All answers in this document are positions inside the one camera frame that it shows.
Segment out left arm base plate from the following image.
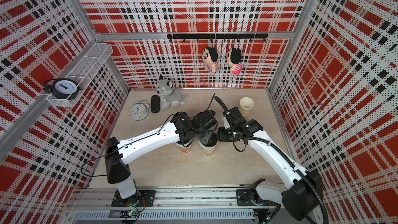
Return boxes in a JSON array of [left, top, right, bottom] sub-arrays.
[[111, 190, 156, 207]]

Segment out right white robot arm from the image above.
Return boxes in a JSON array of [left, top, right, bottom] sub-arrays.
[[217, 107, 329, 224]]

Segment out white alarm clock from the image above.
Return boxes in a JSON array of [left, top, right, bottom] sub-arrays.
[[128, 100, 150, 121]]

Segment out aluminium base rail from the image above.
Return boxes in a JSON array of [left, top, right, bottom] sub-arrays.
[[61, 185, 298, 224]]

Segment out black glasses case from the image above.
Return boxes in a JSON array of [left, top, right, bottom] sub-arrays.
[[150, 95, 160, 113]]

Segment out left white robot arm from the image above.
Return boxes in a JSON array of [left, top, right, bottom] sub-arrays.
[[104, 110, 218, 206]]

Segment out hanging doll pink dress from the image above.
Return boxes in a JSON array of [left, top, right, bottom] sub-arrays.
[[227, 48, 243, 75]]

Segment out black hook rail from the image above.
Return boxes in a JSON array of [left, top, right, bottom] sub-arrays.
[[166, 33, 269, 41]]

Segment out white wire basket shelf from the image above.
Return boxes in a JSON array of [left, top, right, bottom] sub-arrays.
[[46, 43, 113, 107]]

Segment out grey husky plush toy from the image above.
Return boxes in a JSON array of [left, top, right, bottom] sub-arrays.
[[157, 74, 189, 110]]

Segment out hanging doll blue shorts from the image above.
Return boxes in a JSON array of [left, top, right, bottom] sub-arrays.
[[202, 47, 219, 73]]

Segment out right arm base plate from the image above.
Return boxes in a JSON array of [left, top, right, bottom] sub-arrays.
[[236, 189, 278, 206]]

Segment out black wall clock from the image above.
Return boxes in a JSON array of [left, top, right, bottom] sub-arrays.
[[44, 78, 81, 100]]

